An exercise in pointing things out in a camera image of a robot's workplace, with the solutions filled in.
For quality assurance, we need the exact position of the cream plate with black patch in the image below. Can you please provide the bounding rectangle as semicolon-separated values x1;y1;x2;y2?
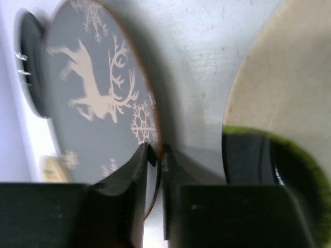
221;0;331;187

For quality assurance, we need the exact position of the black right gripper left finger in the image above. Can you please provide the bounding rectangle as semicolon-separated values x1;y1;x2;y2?
1;143;157;247

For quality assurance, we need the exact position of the black round plate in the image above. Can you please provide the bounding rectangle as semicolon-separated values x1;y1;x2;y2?
13;9;49;118

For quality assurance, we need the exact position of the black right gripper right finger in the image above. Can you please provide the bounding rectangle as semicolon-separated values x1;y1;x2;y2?
161;145;317;247

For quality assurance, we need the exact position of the grey reindeer plate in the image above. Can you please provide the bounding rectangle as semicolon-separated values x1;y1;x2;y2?
42;0;162;220

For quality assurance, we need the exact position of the cream plate with small motifs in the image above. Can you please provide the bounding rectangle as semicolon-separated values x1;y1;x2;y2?
39;156;72;183

